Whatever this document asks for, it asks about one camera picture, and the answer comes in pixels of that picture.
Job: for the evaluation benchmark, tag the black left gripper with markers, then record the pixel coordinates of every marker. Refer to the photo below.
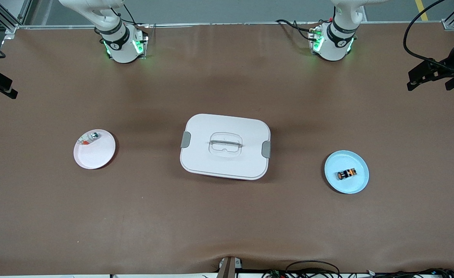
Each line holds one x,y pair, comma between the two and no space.
449,64

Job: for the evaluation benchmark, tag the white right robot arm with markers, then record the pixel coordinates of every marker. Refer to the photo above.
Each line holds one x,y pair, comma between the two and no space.
120,46

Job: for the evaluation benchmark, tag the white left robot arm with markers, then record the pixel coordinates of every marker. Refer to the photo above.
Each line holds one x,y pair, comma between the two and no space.
336,42

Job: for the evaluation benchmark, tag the small white tube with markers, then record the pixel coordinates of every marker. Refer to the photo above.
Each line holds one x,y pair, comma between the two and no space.
94,135

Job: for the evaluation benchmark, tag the pink round plate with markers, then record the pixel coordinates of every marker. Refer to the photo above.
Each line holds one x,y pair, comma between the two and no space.
95,156

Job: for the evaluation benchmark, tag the blue round plate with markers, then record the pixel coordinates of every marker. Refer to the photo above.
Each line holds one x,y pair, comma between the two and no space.
344,185

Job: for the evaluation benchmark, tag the grey box clip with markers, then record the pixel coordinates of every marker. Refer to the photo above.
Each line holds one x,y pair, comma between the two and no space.
266,149
185,139

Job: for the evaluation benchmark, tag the white lidded storage box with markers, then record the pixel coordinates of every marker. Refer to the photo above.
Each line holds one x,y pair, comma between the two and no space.
226,162

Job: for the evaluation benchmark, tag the brown table mat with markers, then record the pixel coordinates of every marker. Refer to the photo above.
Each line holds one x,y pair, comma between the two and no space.
226,220

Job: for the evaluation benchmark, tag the silver table edge rail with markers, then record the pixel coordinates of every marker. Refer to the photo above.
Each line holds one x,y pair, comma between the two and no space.
226,24

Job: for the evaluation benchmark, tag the brown camera post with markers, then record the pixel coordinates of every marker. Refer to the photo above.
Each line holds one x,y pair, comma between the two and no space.
228,268

